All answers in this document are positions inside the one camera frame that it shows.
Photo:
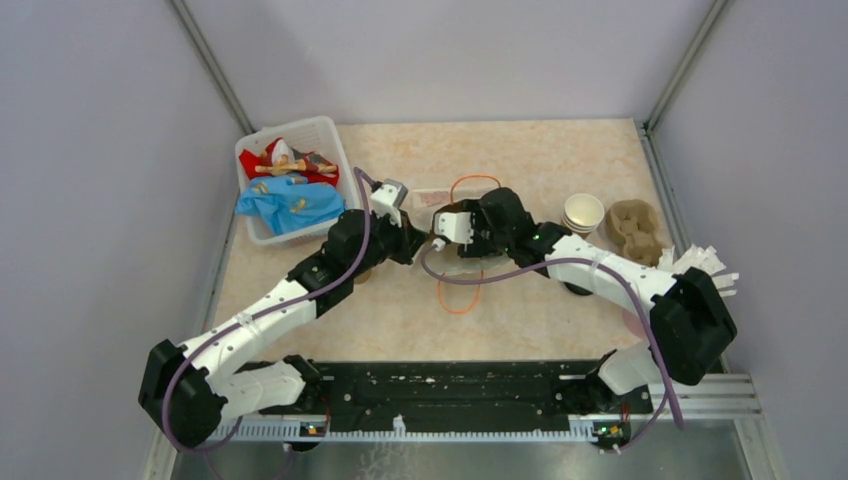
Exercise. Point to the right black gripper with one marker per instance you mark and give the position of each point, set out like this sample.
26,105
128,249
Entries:
477,248

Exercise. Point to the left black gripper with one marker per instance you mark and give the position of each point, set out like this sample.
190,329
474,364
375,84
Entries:
409,237

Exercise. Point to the brown paper cup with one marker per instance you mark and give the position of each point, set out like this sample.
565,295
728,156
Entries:
363,275

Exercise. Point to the paper takeout bag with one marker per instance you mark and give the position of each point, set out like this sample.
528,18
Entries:
425,202

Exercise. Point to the stack of paper cups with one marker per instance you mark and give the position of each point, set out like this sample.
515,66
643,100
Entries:
582,214

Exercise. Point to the black lid stack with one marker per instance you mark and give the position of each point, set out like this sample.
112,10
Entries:
577,290

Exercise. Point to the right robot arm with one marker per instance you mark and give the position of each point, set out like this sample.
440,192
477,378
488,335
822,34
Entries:
687,323

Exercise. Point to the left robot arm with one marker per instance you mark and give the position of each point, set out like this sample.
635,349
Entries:
190,389

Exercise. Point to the blue snack bag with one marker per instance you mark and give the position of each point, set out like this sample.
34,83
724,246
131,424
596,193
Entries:
286,204

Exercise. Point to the cardboard cup carrier stack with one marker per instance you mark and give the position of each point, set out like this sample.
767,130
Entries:
633,227

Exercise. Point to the red snack bag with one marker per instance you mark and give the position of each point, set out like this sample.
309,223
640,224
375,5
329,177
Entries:
278,159

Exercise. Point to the pink holder cup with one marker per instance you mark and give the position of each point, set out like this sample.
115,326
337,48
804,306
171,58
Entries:
633,323

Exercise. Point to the white wrapped straws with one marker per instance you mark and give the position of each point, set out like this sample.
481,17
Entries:
704,259

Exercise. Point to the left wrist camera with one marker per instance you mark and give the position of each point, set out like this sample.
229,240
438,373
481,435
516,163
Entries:
386,200

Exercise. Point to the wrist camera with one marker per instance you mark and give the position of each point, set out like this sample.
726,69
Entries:
386,200
454,227

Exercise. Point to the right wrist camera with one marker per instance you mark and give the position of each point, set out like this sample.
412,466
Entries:
454,227

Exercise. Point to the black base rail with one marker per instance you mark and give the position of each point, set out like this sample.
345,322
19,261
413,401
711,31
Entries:
467,400

